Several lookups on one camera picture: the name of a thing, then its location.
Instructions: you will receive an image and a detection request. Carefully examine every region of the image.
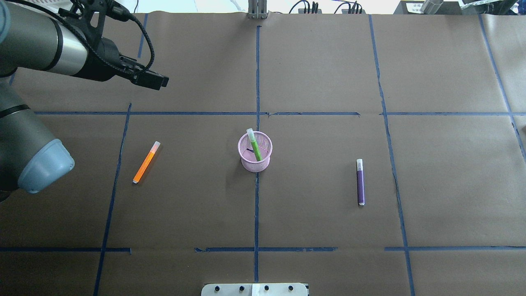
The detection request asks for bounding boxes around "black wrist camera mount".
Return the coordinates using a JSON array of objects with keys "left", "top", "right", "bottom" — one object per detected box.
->
[{"left": 58, "top": 0, "right": 132, "bottom": 39}]

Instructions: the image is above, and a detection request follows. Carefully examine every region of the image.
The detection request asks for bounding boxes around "orange highlighter pen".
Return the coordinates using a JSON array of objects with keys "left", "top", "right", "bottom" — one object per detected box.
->
[{"left": 132, "top": 141, "right": 160, "bottom": 184}]

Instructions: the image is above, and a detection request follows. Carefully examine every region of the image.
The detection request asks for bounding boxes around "pink mesh pen holder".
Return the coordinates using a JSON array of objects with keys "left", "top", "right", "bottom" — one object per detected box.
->
[{"left": 237, "top": 131, "right": 273, "bottom": 173}]

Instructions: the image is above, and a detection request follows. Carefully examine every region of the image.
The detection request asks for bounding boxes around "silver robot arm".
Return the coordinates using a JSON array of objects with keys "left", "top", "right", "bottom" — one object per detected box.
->
[{"left": 1, "top": 0, "right": 169, "bottom": 202}]

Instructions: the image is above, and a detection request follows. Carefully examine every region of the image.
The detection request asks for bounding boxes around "green highlighter pen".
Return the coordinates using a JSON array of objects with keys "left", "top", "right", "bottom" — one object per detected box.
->
[{"left": 247, "top": 128, "right": 263, "bottom": 162}]

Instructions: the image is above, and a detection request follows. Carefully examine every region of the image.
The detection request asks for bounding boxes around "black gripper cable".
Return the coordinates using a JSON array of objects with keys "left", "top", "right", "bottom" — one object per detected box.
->
[{"left": 8, "top": 0, "right": 156, "bottom": 79}]

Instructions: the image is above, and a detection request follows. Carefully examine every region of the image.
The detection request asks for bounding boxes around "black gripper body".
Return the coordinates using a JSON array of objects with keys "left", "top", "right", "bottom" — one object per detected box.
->
[{"left": 74, "top": 37, "right": 140, "bottom": 83}]

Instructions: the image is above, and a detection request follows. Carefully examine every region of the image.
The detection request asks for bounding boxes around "aluminium frame post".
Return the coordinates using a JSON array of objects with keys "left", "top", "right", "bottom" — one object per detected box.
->
[{"left": 247, "top": 0, "right": 268, "bottom": 19}]

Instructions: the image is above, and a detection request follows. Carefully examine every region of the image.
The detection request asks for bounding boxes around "purple highlighter pen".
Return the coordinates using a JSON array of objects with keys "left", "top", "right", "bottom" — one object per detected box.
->
[{"left": 356, "top": 159, "right": 366, "bottom": 206}]

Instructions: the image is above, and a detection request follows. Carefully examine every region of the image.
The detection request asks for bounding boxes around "white pillar with base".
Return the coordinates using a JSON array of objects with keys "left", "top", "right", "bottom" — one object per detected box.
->
[{"left": 201, "top": 282, "right": 310, "bottom": 296}]

